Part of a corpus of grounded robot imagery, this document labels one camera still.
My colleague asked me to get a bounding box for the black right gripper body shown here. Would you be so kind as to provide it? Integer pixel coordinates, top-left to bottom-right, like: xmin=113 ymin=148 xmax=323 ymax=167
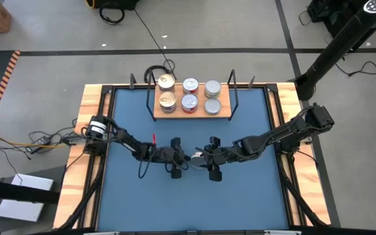
xmin=204 ymin=136 xmax=225 ymax=183

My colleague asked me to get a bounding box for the black tower fan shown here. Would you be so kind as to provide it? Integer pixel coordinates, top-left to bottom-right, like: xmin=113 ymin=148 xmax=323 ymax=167
xmin=294 ymin=0 xmax=376 ymax=101

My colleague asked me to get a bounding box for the long black floor cable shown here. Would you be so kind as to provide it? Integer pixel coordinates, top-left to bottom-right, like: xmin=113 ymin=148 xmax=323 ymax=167
xmin=133 ymin=8 xmax=178 ymax=81

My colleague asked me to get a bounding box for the blue table mat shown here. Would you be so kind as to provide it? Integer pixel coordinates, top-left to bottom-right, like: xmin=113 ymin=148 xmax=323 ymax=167
xmin=96 ymin=87 xmax=290 ymax=231

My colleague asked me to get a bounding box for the yellow floor cable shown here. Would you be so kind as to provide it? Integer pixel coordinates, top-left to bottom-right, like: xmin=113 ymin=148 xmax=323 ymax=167
xmin=0 ymin=131 xmax=70 ymax=148

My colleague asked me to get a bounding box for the white flat box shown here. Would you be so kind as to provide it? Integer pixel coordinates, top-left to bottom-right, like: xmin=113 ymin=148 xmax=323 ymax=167
xmin=0 ymin=172 xmax=55 ymax=223

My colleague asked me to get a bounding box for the black floor equipment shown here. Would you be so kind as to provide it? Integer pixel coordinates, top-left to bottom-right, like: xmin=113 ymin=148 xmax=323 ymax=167
xmin=306 ymin=0 xmax=367 ymax=37

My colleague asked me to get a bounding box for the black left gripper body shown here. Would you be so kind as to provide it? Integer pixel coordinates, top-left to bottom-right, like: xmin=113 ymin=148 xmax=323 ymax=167
xmin=161 ymin=136 xmax=189 ymax=180

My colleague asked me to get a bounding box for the black bag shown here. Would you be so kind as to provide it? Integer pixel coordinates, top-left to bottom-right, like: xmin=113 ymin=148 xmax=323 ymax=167
xmin=85 ymin=0 xmax=140 ymax=10

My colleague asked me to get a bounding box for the thin black floor cable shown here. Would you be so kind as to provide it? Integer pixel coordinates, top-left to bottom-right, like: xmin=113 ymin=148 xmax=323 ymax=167
xmin=334 ymin=60 xmax=376 ymax=78

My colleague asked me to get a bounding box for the wooden shelf with black frame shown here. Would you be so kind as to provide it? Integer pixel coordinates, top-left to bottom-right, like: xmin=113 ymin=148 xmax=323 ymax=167
xmin=145 ymin=69 xmax=240 ymax=122

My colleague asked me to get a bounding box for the coiled black floor cable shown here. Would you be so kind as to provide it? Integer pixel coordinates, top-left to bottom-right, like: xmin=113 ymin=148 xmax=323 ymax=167
xmin=98 ymin=5 xmax=126 ymax=26
xmin=143 ymin=58 xmax=176 ymax=84

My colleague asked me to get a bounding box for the black horizontal beam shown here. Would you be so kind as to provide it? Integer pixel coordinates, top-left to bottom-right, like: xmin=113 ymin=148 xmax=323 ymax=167
xmin=0 ymin=178 xmax=61 ymax=205

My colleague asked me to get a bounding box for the black power adapter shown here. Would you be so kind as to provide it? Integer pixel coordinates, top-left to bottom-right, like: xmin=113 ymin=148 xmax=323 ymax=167
xmin=26 ymin=136 xmax=52 ymax=154

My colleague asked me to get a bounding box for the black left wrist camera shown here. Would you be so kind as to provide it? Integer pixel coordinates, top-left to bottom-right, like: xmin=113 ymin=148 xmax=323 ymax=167
xmin=157 ymin=146 xmax=173 ymax=161

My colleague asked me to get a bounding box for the black left camera cable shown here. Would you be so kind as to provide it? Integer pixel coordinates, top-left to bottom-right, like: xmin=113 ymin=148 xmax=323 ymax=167
xmin=137 ymin=155 xmax=153 ymax=180

